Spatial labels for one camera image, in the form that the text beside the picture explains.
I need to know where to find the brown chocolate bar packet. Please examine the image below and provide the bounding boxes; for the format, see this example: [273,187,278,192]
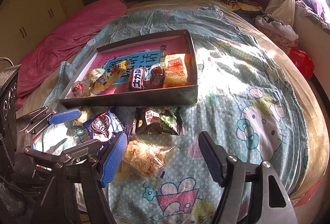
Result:
[126,68,147,92]

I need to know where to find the long yellow snack packet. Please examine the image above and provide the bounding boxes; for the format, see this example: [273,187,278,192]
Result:
[90,59,131,95]

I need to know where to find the blue cookie packet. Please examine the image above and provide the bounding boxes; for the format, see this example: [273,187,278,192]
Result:
[82,109,125,148]

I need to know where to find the cream wardrobe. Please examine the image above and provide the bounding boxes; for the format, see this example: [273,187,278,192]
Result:
[0,0,67,72]

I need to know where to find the dark green pea packet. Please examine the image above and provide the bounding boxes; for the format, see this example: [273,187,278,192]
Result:
[133,106,186,136]

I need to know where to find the clear packet with red snack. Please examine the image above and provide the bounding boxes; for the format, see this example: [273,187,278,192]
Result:
[71,79,89,97]

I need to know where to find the dark shallow cardboard tray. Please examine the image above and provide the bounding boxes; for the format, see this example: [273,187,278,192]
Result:
[59,29,199,108]

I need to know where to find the red plastic bag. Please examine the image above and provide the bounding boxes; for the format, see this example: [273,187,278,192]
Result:
[289,47,315,78]

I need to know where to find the orange yellow snack packet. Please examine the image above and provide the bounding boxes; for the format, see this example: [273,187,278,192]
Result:
[163,53,187,88]

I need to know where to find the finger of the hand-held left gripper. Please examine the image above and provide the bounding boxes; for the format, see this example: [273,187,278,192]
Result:
[17,107,82,137]
[24,136,116,166]

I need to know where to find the clear packet of golden crisps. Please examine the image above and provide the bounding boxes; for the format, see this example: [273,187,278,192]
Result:
[113,136,176,183]

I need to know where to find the white pink clothes heap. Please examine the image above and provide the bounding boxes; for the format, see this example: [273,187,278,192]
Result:
[255,14,299,51]

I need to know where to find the small tan snack packet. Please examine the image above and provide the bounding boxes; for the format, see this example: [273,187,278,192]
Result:
[73,107,91,128]

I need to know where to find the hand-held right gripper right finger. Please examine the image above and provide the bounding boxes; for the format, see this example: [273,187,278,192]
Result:
[198,130,297,224]

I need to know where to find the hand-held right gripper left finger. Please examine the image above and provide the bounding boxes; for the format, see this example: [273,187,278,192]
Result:
[64,132,128,224]

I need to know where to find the teal cartoon printed blanket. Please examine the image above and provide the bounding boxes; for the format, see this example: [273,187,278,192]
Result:
[44,6,310,224]

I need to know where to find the dark brown snack packet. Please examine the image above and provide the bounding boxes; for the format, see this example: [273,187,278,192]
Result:
[143,64,165,90]

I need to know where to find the heap of clothes on sill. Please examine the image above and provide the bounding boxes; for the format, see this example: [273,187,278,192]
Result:
[295,0,330,31]

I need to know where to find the pink pillow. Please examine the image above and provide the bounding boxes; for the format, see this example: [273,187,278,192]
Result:
[15,0,129,111]

